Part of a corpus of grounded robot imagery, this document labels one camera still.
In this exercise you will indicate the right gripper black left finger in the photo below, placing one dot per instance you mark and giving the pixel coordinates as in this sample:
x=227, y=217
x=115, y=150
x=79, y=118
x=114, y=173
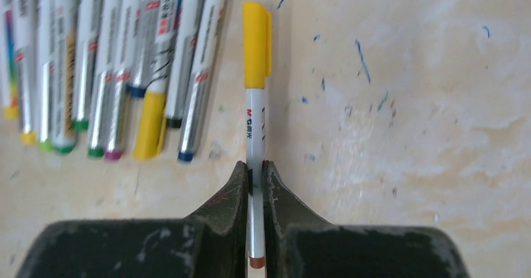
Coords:
x=210, y=242

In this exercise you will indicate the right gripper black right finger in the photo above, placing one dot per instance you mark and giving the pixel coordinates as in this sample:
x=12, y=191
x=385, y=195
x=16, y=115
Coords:
x=300, y=243

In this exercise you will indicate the yellow pen cap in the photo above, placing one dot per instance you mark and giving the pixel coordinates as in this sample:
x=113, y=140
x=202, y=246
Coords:
x=257, y=38

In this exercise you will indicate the marker, navy cap, green end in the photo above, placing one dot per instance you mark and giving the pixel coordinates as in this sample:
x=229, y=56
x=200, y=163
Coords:
x=88, y=25

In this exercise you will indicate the marker, blue cap, purple end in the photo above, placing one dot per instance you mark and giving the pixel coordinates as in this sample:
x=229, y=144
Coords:
x=123, y=61

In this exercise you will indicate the marker, clear cap, green end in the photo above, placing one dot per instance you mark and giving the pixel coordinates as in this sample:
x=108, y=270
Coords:
x=63, y=133

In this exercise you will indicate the marker, brown cap, yellow end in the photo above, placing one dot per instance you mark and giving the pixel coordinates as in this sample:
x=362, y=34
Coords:
x=24, y=19

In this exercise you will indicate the marker, purple cap, yellow end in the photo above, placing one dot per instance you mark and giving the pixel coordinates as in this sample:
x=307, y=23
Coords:
x=9, y=84

